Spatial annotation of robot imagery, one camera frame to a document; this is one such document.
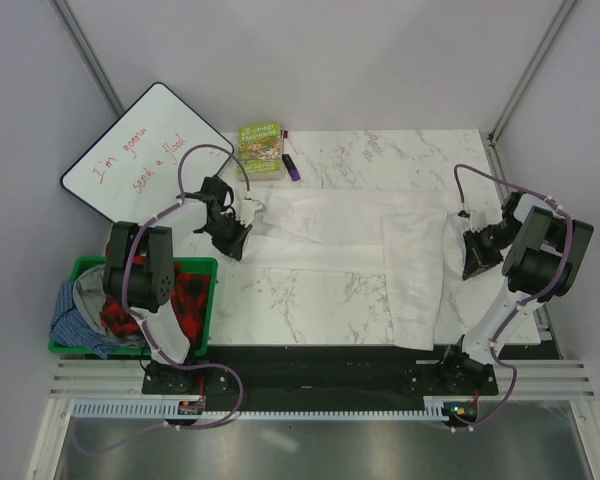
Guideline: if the aluminium rail frame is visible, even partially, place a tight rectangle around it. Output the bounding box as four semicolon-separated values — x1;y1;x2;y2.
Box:
49;359;161;399

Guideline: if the white slotted cable duct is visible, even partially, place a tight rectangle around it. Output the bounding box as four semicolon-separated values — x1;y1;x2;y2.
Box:
71;399;461;422

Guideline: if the green plastic bin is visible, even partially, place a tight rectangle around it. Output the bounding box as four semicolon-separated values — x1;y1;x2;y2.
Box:
48;256;218;359

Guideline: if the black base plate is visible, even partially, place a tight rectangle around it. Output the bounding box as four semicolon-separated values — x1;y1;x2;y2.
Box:
142;344;499;414

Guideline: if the white long sleeve shirt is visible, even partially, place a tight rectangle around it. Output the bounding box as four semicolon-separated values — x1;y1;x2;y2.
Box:
242;189;464;350

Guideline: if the red black plaid shirt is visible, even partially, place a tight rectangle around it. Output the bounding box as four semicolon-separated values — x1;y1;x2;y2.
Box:
100;262;211;348

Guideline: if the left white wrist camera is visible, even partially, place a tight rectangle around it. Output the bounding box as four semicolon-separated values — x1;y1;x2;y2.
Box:
237;198;266;225

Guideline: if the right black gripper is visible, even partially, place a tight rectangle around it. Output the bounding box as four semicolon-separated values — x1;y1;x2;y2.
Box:
463;218;520;281

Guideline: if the white whiteboard with red writing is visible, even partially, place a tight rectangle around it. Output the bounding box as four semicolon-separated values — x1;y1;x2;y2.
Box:
61;82;234;223

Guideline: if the purple cable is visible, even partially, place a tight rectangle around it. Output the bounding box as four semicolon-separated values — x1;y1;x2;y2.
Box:
122;143;254;369
453;163;576;371

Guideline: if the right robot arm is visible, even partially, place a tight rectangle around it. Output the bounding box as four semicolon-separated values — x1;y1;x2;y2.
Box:
434;192;594;394

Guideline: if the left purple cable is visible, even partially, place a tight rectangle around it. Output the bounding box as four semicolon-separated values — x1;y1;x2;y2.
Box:
122;143;254;369

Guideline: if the green paperback book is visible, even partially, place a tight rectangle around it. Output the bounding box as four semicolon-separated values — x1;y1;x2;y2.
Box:
238;122;283;181

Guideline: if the purple marker pen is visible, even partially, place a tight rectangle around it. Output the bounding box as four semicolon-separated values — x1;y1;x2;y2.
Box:
282;154;301;182

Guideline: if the blue checked shirt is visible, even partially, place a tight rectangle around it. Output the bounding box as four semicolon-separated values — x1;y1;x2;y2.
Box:
48;281;121;359

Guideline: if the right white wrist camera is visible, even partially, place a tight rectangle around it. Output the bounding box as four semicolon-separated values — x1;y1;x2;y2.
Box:
457;210;488;232

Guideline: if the grey shirt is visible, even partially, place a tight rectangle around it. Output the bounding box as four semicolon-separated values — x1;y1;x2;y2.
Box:
73;264;146;348

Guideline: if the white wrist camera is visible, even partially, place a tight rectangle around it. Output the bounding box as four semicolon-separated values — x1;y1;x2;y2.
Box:
237;198;266;225
457;210;488;232

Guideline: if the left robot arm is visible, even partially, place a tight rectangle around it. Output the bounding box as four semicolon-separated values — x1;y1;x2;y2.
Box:
103;176;262;395

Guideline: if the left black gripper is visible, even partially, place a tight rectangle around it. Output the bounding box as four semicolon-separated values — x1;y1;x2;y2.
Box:
200;213;252;261

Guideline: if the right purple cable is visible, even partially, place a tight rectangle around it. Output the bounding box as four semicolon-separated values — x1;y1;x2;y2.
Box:
453;163;576;371

